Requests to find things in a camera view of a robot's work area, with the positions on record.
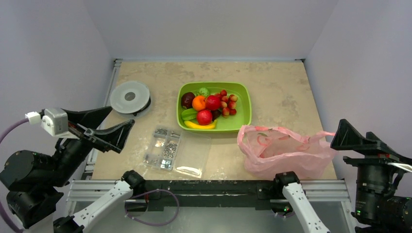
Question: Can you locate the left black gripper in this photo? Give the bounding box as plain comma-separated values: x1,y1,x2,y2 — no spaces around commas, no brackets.
47,105,135,184

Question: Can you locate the pink plastic bag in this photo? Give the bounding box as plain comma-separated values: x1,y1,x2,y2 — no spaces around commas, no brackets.
237,125,337,180

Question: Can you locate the yellow fake banana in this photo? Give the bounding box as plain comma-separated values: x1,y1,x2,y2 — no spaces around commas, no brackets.
184,120,217,130

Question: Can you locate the dark red fake plum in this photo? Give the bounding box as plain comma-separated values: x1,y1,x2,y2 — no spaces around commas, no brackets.
181,92,196,109

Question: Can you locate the orange fake fruit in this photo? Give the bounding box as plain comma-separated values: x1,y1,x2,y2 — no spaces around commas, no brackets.
192,95,206,112

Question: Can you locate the red fake apple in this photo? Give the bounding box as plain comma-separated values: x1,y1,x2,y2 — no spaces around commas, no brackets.
196,110,213,125

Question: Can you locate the light green fake fruit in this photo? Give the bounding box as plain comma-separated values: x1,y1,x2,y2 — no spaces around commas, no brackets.
197,87,210,98

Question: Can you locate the dark purple fake fruit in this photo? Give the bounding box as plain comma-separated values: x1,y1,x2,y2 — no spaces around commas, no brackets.
211,110,221,121

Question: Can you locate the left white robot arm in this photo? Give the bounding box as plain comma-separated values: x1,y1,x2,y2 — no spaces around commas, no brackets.
0,106,145,233

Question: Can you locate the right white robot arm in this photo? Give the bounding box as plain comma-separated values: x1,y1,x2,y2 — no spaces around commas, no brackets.
272,119,412,233

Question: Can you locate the red fake cherry bunch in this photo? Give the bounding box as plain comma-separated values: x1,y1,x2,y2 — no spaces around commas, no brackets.
214,89,239,117

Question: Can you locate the grey filament spool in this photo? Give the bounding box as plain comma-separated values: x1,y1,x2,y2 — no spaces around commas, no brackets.
109,81,152,117

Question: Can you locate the clear screw organizer box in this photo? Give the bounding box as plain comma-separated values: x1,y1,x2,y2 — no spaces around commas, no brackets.
143,126,211,179

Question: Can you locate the green plastic tray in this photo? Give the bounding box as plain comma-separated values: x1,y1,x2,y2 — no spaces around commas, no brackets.
176,82,252,133

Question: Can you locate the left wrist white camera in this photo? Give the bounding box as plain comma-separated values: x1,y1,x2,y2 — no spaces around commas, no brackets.
25,108,79,139

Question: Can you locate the aluminium frame rail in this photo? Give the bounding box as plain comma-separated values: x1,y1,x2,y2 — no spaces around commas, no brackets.
66,59,123,203

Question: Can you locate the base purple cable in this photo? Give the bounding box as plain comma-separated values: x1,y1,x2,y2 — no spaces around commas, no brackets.
124,188,180,227

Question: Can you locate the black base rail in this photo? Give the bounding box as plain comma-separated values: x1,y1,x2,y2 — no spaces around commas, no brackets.
131,180,292,213

